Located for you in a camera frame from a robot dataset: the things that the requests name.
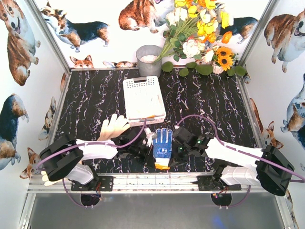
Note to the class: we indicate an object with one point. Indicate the blue dotted work glove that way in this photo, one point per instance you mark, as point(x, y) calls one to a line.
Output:
point(162, 144)

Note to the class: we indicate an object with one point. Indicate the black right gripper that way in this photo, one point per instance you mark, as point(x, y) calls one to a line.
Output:
point(177, 143)

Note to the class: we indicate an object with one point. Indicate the artificial flower bouquet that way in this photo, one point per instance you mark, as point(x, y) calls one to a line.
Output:
point(200, 30)

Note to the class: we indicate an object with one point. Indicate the white perforated storage basket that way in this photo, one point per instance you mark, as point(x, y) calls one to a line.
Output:
point(132, 85)

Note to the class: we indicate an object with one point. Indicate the aluminium front rail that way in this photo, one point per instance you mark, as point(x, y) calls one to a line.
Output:
point(135, 183)

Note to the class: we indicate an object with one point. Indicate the grey metal bucket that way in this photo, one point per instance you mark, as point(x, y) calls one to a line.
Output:
point(148, 60)

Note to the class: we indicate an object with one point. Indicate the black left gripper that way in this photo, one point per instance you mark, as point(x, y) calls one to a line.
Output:
point(145, 151)

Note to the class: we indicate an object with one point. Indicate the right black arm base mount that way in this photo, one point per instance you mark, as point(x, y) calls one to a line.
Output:
point(214, 183)

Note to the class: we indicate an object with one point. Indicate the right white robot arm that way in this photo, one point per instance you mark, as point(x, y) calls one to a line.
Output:
point(267, 168)

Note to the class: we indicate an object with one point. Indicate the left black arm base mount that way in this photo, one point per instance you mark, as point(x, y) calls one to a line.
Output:
point(99, 183)

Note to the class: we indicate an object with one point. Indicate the white glove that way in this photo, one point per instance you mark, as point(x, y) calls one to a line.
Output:
point(162, 163)

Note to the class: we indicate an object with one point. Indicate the yellow palm glove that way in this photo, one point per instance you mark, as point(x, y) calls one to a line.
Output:
point(145, 104)

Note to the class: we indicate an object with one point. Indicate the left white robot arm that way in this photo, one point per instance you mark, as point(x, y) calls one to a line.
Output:
point(63, 158)

